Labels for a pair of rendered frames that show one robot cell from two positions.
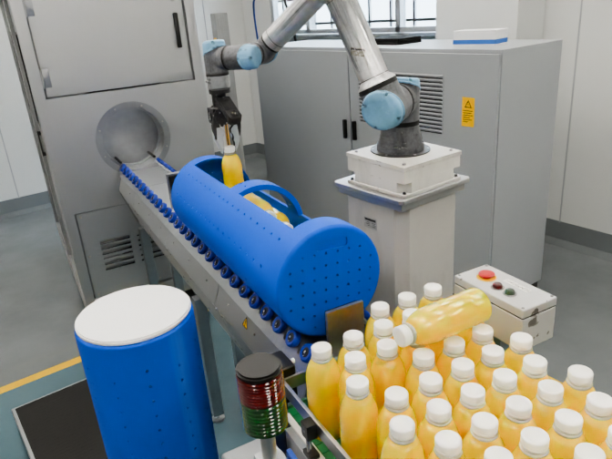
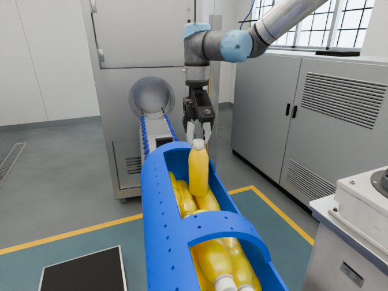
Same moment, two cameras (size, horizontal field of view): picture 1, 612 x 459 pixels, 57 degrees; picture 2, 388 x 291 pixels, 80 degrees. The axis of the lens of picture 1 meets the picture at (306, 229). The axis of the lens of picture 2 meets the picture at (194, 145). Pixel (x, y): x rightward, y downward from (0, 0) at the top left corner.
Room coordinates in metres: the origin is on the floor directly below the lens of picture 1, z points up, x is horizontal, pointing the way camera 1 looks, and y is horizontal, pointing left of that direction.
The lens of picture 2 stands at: (1.19, 0.09, 1.58)
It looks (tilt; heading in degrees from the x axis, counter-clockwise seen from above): 25 degrees down; 13
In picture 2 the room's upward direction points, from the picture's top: straight up
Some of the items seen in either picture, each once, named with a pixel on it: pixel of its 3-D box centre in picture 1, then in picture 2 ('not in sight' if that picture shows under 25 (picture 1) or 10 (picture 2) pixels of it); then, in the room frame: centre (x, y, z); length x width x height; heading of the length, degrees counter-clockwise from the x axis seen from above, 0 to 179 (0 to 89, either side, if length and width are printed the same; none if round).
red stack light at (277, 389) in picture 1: (260, 382); not in sight; (0.63, 0.08, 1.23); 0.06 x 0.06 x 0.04
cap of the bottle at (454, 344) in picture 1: (453, 344); not in sight; (0.89, -0.26, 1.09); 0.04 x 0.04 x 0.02
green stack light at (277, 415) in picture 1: (263, 409); not in sight; (0.63, 0.08, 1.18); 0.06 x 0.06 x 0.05
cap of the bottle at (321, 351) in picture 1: (321, 350); not in sight; (0.90, -0.01, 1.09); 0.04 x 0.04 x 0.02
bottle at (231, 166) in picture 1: (233, 177); (198, 169); (1.88, 0.24, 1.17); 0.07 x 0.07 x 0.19
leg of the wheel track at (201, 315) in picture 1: (209, 361); not in sight; (2.04, 0.46, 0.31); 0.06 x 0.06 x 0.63; 27
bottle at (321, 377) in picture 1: (324, 393); not in sight; (0.90, -0.01, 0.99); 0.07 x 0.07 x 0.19
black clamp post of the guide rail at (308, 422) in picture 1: (310, 438); not in sight; (0.84, 0.02, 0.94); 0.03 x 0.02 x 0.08; 27
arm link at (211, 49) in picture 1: (216, 57); (197, 44); (1.90, 0.25, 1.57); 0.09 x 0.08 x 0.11; 63
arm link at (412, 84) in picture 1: (400, 97); not in sight; (1.75, -0.32, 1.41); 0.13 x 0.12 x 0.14; 153
